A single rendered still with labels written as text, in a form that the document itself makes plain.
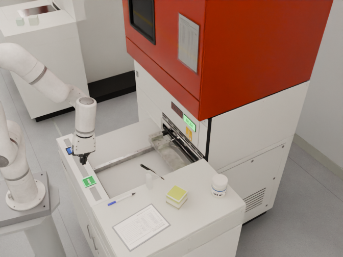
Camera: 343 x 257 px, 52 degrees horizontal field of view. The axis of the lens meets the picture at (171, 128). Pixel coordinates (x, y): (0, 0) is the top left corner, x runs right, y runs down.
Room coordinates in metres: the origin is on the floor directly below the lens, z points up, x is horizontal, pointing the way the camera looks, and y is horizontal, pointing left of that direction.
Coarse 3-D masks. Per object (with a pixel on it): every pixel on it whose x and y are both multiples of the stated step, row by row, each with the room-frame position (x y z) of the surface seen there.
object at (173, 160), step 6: (162, 138) 1.55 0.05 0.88; (156, 150) 1.47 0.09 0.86; (162, 150) 1.45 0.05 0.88; (168, 150) 1.45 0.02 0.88; (174, 150) 1.45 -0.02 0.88; (162, 156) 1.41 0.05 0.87; (168, 156) 1.40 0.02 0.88; (174, 156) 1.40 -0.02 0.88; (168, 162) 1.35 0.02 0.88; (174, 162) 1.35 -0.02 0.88; (180, 162) 1.35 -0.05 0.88; (174, 168) 1.31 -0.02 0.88
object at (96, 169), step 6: (138, 150) 1.48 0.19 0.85; (144, 150) 1.48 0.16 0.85; (150, 150) 1.50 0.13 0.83; (126, 156) 1.43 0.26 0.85; (132, 156) 1.44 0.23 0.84; (108, 162) 1.38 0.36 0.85; (114, 162) 1.39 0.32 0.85; (120, 162) 1.40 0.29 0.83; (96, 168) 1.34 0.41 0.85; (102, 168) 1.35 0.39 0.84
